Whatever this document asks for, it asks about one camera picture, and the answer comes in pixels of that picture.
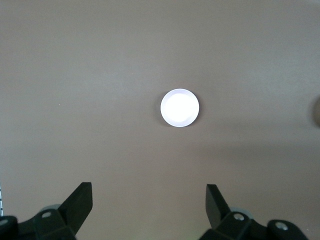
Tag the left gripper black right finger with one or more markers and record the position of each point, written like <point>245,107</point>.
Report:
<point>216,207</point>

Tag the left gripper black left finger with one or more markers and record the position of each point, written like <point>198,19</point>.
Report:
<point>75,207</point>

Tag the white bowl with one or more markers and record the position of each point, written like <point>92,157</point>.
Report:
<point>180,107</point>

